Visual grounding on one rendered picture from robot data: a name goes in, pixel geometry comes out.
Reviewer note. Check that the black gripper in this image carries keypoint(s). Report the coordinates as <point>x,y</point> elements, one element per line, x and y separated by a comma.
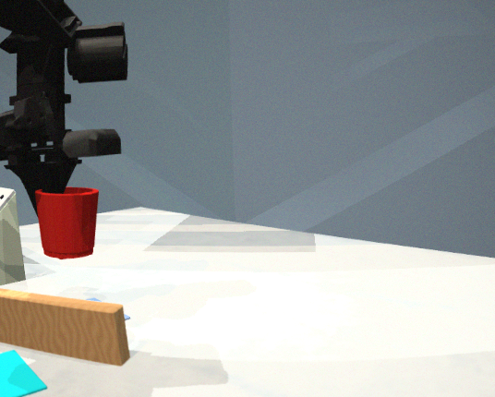
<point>52,175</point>

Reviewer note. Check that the red cup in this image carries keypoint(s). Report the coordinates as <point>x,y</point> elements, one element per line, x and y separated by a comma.
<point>68,222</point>

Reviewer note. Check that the brown wooden block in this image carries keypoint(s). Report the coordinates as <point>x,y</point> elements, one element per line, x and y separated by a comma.
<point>83,329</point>

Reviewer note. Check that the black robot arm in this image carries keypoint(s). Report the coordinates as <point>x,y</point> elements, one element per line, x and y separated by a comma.
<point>95,53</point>

